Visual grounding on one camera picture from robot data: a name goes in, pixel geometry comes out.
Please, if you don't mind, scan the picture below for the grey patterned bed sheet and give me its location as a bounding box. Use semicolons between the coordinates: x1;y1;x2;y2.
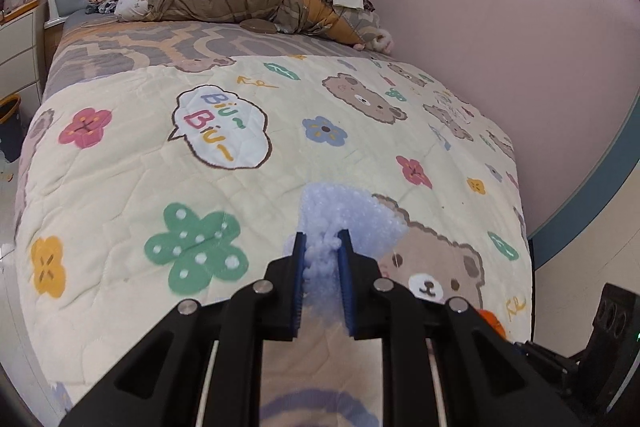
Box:
42;19;361;100

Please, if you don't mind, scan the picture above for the brown round pad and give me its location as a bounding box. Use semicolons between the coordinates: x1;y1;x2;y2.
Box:
239;18;278;34

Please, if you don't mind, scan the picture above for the orange peel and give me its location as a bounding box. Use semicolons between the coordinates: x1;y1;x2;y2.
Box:
475;308;507;340

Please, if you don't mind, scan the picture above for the bed with cartoon quilt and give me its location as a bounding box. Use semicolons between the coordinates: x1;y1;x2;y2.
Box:
14;54;532;427

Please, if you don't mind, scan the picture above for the white nightstand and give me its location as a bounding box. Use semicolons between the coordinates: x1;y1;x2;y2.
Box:
0;0;48;105

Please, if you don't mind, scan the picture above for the purple foam fruit net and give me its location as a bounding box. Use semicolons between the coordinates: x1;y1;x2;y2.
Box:
282;182;408;323

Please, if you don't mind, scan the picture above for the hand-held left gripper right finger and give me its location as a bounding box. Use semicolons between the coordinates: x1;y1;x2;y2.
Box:
336;228;583;427

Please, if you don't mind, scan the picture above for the blue bin with brown rim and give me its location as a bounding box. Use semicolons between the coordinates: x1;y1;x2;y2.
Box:
0;94;23;164

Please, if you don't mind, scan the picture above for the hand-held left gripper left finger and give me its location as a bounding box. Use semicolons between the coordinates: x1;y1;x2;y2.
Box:
59;231;307;427

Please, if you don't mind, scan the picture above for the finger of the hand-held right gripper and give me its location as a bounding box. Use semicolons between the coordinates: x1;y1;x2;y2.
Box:
512;341;583;375

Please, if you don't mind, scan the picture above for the pink and white plush toy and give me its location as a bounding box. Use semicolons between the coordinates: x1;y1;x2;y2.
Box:
352;27;396;55

